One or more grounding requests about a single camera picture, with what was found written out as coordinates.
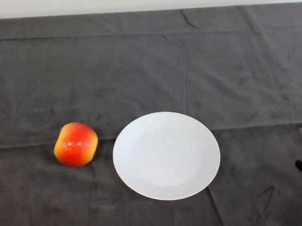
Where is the red yellow apple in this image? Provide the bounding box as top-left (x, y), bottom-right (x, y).
top-left (52, 121), bottom-right (100, 168)

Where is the white round plate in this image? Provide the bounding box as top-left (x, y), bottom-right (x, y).
top-left (111, 109), bottom-right (223, 203)

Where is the dark grey cloth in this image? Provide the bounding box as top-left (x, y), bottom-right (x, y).
top-left (0, 2), bottom-right (302, 226)

